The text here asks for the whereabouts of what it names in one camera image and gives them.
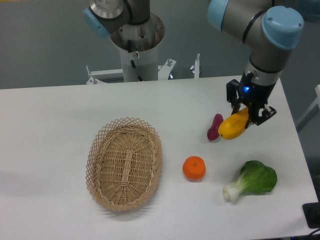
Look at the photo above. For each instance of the black device at table edge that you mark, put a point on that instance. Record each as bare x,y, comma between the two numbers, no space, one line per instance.
312,214

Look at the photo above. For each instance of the green bok choy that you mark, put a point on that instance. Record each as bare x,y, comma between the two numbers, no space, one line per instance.
254,178

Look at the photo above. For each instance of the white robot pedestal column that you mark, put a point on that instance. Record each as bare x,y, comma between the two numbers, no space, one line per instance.
139,66

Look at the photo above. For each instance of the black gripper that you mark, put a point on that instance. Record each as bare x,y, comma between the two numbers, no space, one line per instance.
252,95

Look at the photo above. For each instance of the yellow mango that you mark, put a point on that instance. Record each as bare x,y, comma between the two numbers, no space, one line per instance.
234,125

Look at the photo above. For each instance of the white frame at right edge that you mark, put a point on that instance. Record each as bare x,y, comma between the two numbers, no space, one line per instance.
310,111

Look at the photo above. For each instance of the orange tangerine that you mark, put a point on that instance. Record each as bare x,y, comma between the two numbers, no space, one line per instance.
194,168

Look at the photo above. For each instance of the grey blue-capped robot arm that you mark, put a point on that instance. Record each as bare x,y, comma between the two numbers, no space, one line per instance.
271,30

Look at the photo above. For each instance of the purple sweet potato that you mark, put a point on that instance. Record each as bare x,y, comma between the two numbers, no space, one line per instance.
213,131

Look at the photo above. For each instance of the woven wicker basket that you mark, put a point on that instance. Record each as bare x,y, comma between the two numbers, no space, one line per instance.
124,164

